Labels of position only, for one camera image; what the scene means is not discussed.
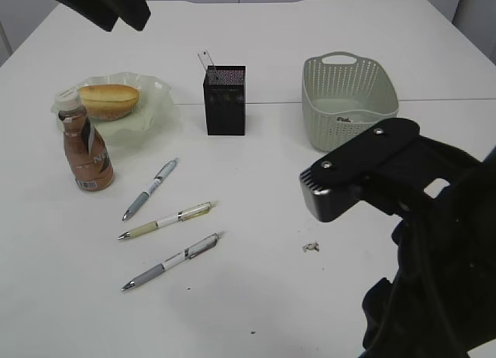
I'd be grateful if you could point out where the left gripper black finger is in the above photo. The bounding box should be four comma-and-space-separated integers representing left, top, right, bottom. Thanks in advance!
110, 0, 151, 31
54, 0, 118, 32

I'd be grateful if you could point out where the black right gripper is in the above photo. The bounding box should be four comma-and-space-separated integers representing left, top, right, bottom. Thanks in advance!
362, 154, 495, 357

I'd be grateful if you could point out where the clear plastic ruler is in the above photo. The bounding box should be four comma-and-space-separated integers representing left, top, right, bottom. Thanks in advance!
197, 50, 221, 82

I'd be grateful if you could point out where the golden bread roll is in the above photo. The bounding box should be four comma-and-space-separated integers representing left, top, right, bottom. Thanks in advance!
78, 84, 140, 121

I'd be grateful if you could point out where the brown Nescafe coffee bottle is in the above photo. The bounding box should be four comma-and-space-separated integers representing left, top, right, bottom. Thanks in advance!
55, 89, 113, 191

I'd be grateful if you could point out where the grey grip white pen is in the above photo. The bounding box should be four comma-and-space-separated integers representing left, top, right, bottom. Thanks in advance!
122, 157, 179, 221

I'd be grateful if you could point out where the pink white paper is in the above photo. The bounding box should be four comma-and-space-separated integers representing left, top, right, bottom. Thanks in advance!
336, 110, 379, 125

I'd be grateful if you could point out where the cream grip white pen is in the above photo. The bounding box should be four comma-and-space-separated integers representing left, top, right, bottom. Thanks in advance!
117, 201, 218, 240

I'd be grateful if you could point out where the lilac grip white pen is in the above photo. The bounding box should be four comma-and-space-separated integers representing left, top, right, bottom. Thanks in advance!
121, 232, 226, 292

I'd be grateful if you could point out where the frosted green glass plate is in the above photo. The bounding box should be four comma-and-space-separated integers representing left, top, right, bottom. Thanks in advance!
72, 72, 177, 146

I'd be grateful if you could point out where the black mesh pen holder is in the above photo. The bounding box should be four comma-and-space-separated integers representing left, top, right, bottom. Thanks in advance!
203, 66, 246, 136

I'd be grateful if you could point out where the pale green plastic basket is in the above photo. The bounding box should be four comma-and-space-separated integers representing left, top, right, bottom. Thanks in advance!
301, 51, 399, 152

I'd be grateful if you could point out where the tiny grey paper scrap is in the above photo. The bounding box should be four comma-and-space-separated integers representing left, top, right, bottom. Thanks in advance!
302, 242, 320, 253

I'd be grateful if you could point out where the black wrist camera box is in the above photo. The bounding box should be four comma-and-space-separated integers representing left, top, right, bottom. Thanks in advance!
299, 118, 482, 222

